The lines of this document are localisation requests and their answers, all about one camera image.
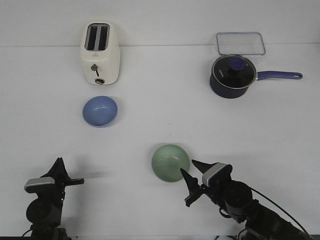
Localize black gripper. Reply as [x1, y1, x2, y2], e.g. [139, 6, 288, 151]
[41, 157, 84, 200]
[180, 159, 226, 208]

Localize green bowl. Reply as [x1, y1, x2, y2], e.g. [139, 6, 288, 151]
[151, 144, 190, 183]

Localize blue bowl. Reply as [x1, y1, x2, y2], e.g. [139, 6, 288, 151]
[82, 95, 119, 128]

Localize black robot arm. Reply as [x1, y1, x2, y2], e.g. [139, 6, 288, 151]
[180, 160, 312, 240]
[24, 157, 85, 240]

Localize dark blue saucepan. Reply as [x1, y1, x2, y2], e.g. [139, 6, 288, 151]
[210, 70, 303, 99]

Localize glass pot lid blue knob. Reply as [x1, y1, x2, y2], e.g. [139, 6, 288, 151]
[211, 54, 258, 90]

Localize white two-slot toaster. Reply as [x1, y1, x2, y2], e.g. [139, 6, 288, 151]
[80, 20, 121, 85]

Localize clear container lid blue rim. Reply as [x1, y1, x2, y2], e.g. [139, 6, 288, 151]
[216, 32, 266, 56]

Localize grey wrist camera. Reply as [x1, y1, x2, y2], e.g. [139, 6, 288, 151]
[24, 176, 55, 194]
[202, 162, 233, 187]

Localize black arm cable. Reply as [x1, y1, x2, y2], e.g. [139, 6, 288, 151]
[249, 186, 313, 238]

